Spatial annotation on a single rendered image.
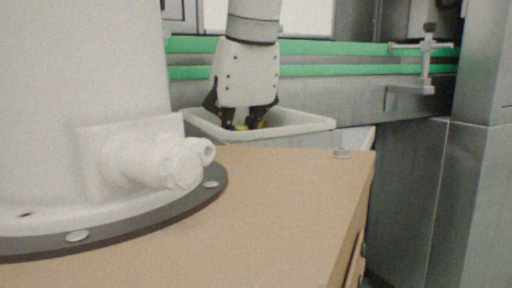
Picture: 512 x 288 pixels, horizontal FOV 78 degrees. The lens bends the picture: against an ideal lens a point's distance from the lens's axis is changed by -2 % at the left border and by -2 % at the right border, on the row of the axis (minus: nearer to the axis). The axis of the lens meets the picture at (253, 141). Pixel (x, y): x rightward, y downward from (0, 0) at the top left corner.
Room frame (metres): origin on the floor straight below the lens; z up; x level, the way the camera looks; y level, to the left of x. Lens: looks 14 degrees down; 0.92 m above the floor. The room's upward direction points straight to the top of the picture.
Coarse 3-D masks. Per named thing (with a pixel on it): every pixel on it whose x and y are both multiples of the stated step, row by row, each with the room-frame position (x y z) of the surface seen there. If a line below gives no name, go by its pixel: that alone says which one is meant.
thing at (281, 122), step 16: (192, 112) 0.54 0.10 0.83; (208, 112) 0.56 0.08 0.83; (240, 112) 0.59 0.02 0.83; (272, 112) 0.57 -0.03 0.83; (288, 112) 0.52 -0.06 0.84; (304, 112) 0.50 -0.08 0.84; (208, 128) 0.39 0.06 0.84; (272, 128) 0.38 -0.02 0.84; (288, 128) 0.38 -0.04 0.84; (304, 128) 0.39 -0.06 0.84; (320, 128) 0.41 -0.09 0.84
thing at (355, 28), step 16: (336, 0) 1.05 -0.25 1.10; (352, 0) 1.10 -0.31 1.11; (368, 0) 1.13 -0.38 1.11; (384, 0) 1.15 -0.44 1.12; (400, 0) 1.19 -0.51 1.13; (336, 16) 1.05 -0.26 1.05; (352, 16) 1.10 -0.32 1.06; (368, 16) 1.13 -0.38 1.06; (384, 16) 1.16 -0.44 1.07; (400, 16) 1.20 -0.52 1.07; (336, 32) 1.06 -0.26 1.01; (352, 32) 1.10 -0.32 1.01; (368, 32) 1.14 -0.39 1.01; (384, 32) 1.16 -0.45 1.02; (400, 32) 1.20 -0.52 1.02
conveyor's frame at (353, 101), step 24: (192, 96) 0.61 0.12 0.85; (288, 96) 0.72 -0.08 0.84; (312, 96) 0.75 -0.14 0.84; (336, 96) 0.79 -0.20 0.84; (360, 96) 0.82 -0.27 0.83; (384, 96) 0.87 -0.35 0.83; (408, 96) 0.92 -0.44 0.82; (432, 96) 0.97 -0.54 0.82; (336, 120) 0.79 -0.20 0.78; (360, 120) 0.83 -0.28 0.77; (384, 120) 0.87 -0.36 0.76
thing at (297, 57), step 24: (168, 48) 0.61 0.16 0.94; (192, 48) 0.63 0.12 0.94; (288, 48) 0.74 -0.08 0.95; (312, 48) 0.77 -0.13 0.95; (336, 48) 0.80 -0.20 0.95; (360, 48) 0.84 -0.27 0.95; (384, 48) 0.89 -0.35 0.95; (456, 48) 1.04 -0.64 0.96; (192, 72) 0.63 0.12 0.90; (288, 72) 0.74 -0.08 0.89; (312, 72) 0.77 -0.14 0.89; (336, 72) 0.81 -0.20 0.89; (360, 72) 0.85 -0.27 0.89; (384, 72) 0.89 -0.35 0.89; (408, 72) 0.94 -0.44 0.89; (432, 72) 0.99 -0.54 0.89; (456, 72) 1.05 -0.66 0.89
